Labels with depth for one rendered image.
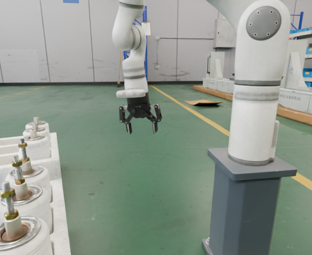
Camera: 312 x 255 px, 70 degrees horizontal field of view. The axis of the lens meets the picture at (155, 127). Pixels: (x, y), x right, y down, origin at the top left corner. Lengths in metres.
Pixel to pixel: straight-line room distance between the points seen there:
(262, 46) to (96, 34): 6.43
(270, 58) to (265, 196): 0.29
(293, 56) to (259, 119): 2.59
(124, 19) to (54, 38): 6.32
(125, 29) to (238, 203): 0.54
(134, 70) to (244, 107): 0.36
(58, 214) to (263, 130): 0.49
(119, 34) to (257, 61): 0.39
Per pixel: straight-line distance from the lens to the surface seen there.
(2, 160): 1.05
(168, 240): 0.76
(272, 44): 0.50
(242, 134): 0.52
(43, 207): 0.54
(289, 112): 2.64
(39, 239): 0.43
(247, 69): 0.50
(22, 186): 0.54
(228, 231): 0.60
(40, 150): 0.93
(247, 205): 0.55
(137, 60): 0.72
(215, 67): 4.87
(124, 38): 0.69
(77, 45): 6.85
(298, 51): 3.14
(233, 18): 0.58
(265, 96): 0.50
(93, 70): 6.78
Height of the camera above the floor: 0.51
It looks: 15 degrees down
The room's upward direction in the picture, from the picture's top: straight up
